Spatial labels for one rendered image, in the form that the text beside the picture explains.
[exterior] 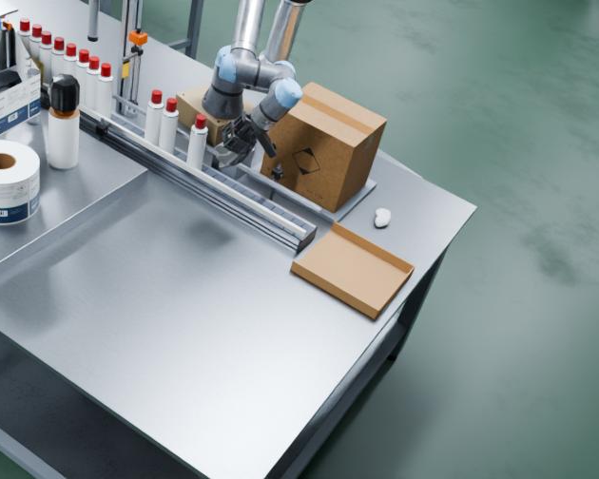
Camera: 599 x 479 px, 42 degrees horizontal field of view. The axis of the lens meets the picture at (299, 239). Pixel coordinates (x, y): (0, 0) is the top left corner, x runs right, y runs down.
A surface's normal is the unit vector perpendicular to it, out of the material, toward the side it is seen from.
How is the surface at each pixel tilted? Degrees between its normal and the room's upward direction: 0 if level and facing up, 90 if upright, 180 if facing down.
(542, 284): 0
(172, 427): 0
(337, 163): 90
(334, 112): 0
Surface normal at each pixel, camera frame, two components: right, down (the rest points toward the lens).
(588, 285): 0.21, -0.74
